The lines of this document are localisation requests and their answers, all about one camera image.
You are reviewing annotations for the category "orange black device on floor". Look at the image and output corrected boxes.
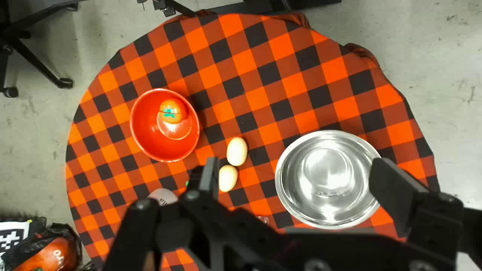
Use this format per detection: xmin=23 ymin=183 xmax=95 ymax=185
xmin=2 ymin=222 xmax=83 ymax=271

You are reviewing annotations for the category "beige egg lower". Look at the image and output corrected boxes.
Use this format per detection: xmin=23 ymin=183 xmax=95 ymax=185
xmin=219 ymin=165 xmax=238 ymax=192

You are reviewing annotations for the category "silver metal bowl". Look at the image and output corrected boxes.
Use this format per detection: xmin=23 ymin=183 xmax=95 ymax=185
xmin=274 ymin=129 xmax=380 ymax=230

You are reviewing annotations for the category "orange black checkered tablecloth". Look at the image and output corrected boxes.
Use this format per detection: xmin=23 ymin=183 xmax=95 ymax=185
xmin=66 ymin=13 xmax=438 ymax=265

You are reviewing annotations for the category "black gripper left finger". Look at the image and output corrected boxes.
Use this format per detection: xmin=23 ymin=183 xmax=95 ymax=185
xmin=187 ymin=156 xmax=220 ymax=198

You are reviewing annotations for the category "beige egg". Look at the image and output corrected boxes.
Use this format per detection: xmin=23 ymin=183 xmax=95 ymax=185
xmin=219 ymin=165 xmax=238 ymax=192
xmin=226 ymin=137 xmax=247 ymax=165

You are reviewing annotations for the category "orange toy tomato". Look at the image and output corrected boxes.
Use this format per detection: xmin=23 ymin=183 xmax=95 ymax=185
xmin=160 ymin=97 xmax=187 ymax=123

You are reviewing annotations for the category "beige egg upper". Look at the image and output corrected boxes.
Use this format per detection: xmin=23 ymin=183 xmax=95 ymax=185
xmin=226 ymin=137 xmax=247 ymax=165

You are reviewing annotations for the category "white black fiducial marker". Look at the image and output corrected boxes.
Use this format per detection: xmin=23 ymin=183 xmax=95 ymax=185
xmin=0 ymin=216 xmax=47 ymax=255

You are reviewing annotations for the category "red plastic bowl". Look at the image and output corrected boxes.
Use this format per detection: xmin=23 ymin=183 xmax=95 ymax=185
xmin=130 ymin=88 xmax=200 ymax=162

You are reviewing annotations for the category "black office chair base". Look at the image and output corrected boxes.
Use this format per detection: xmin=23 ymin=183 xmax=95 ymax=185
xmin=0 ymin=0 xmax=81 ymax=97

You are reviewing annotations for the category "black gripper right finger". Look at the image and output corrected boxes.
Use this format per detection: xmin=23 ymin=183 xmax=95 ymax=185
xmin=369 ymin=158 xmax=429 ymax=236

